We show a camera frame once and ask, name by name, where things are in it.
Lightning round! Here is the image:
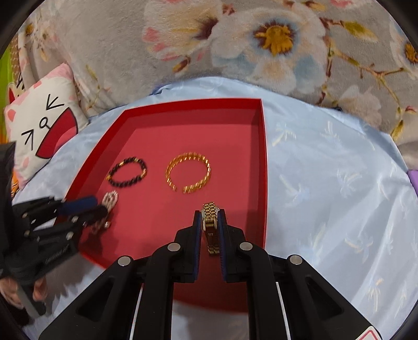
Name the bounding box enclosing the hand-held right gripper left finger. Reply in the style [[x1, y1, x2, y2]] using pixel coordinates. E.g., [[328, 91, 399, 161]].
[[38, 210, 205, 340]]

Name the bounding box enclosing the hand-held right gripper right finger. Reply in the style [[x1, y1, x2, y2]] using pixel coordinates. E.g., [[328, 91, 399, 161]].
[[218, 209, 382, 340]]

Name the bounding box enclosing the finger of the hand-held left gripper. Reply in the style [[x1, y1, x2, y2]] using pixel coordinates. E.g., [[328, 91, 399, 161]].
[[24, 207, 109, 241], [13, 195, 98, 227]]

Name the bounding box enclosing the gold link watch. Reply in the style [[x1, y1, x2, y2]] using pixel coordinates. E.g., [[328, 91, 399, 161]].
[[201, 202, 223, 257]]

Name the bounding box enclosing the pearl bracelet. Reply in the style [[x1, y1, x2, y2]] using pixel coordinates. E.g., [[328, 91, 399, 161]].
[[92, 192, 120, 233]]

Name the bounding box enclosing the red cardboard box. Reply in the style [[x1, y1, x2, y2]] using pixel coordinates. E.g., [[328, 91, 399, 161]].
[[63, 98, 270, 313]]

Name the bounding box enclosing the person's left hand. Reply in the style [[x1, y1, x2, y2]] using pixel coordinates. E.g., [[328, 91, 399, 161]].
[[0, 276, 48, 309]]

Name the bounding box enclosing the gold open bangle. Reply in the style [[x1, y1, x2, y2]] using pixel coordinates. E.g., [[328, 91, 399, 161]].
[[165, 152, 212, 194]]

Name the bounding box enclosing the cat face pillow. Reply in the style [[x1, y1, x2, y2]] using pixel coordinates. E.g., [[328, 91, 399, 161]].
[[4, 63, 89, 182]]

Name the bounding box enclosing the light blue patterned quilt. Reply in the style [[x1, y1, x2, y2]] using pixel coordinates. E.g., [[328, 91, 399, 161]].
[[13, 77, 418, 340]]

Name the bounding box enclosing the colourful cartoon sheet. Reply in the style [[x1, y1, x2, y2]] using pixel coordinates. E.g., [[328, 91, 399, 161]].
[[0, 42, 23, 200]]

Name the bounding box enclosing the grey floral cushion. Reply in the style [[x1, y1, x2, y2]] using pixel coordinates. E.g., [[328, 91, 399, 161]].
[[13, 0, 418, 171]]

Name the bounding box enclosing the dark bead bracelet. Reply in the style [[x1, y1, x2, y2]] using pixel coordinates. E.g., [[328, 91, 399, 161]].
[[107, 157, 148, 189]]

